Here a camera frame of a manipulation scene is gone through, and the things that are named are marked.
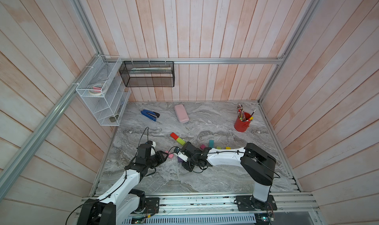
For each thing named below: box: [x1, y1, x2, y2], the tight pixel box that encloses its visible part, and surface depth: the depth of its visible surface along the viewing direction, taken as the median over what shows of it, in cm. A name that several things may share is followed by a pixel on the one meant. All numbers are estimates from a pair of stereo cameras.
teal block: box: [208, 139, 215, 149], surface depth 99 cm
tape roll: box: [88, 82, 104, 96], surface depth 75 cm
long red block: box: [169, 132, 180, 141], surface depth 103 cm
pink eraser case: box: [174, 104, 190, 124], surface depth 110 cm
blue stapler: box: [140, 109, 160, 122], surface depth 113 cm
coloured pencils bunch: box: [236, 104, 257, 122], surface depth 95 cm
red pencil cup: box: [233, 112, 252, 133], surface depth 100 cm
